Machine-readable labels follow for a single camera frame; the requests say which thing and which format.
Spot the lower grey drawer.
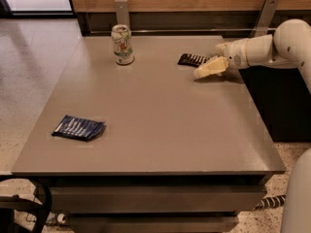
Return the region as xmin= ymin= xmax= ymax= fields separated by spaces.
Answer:
xmin=69 ymin=216 xmax=238 ymax=233

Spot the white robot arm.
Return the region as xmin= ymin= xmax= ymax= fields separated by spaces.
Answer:
xmin=193 ymin=19 xmax=311 ymax=233

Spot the blue blueberry rxbar wrapper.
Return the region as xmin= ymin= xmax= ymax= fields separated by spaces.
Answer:
xmin=52 ymin=115 xmax=106 ymax=142

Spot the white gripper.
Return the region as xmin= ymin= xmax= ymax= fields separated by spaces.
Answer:
xmin=193 ymin=39 xmax=249 ymax=79

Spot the right metal bracket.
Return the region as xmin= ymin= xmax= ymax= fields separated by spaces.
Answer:
xmin=250 ymin=0 xmax=280 ymax=38

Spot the metal bracket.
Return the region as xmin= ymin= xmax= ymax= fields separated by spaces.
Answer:
xmin=250 ymin=0 xmax=280 ymax=38
xmin=115 ymin=0 xmax=130 ymax=27

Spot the white green soda can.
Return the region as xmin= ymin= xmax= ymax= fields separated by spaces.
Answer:
xmin=111 ymin=24 xmax=134 ymax=65

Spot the left metal bracket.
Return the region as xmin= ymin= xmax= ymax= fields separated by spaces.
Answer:
xmin=115 ymin=0 xmax=130 ymax=27

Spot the black chocolate rxbar wrapper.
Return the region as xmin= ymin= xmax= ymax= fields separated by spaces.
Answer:
xmin=178 ymin=53 xmax=209 ymax=68

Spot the black chair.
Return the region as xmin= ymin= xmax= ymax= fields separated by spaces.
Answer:
xmin=0 ymin=178 xmax=52 ymax=233

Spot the grey drawer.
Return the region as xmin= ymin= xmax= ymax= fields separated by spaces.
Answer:
xmin=69 ymin=216 xmax=238 ymax=233
xmin=51 ymin=185 xmax=266 ymax=214

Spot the upper grey drawer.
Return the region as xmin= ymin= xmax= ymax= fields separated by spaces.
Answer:
xmin=51 ymin=185 xmax=266 ymax=214

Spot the white power strip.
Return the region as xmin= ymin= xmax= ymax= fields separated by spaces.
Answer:
xmin=254 ymin=194 xmax=286 ymax=211

